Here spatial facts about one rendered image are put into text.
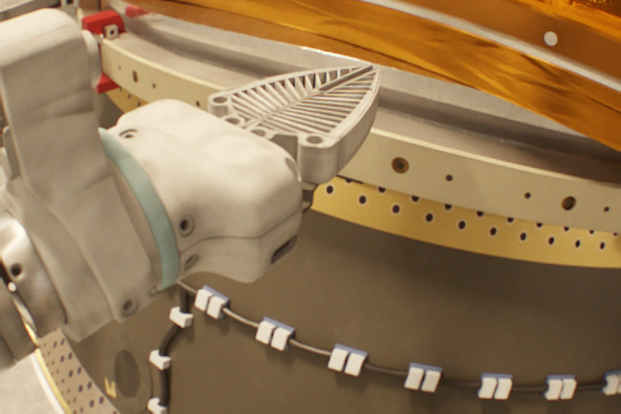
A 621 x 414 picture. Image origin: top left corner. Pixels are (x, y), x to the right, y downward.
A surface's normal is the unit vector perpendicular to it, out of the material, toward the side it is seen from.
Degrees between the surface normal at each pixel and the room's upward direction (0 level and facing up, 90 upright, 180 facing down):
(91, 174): 72
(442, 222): 62
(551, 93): 90
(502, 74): 90
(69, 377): 43
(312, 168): 90
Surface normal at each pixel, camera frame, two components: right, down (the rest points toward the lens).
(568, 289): -0.11, 0.09
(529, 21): -0.63, 0.41
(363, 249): -0.33, 0.05
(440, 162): -0.34, 0.51
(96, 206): 0.69, -0.10
